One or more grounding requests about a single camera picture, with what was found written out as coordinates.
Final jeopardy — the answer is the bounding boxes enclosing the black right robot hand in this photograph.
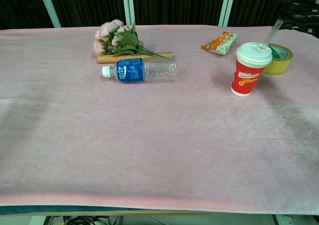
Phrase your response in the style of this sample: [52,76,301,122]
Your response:
[279,0,319,39]

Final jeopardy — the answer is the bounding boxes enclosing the yellow packing tape roll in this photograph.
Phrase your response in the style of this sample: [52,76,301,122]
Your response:
[262,43,294,76]

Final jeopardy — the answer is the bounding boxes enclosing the wooden rolling stick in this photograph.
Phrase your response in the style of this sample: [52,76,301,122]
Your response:
[97,51,173,64]

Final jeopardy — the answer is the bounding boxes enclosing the pink artificial rose bouquet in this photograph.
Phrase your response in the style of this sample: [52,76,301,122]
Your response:
[92,19,165,58]

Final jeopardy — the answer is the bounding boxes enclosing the translucent white drinking straw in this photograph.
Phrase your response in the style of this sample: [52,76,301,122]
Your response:
[260,19,284,50]

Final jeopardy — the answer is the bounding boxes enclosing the red paper cup white lid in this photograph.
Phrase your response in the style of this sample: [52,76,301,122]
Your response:
[230,42,273,97]

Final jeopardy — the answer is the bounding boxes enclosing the white frame post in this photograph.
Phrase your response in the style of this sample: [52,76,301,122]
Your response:
[218,0,237,27]
[36,0,62,28]
[121,0,136,27]

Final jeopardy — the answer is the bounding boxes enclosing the clear bottle blue label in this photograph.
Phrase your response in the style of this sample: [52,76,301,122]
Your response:
[101,56,178,84]

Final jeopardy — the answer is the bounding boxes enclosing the orange snack packet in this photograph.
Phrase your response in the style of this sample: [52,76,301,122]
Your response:
[201,31,238,56]

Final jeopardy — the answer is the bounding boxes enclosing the dark curtain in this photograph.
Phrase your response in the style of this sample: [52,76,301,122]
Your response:
[0,0,319,31]

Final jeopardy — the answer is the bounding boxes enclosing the black cables under table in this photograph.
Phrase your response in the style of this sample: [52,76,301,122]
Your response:
[44,215,120,225]

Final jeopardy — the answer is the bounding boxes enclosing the pink tablecloth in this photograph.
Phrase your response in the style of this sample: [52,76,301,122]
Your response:
[0,24,319,216]

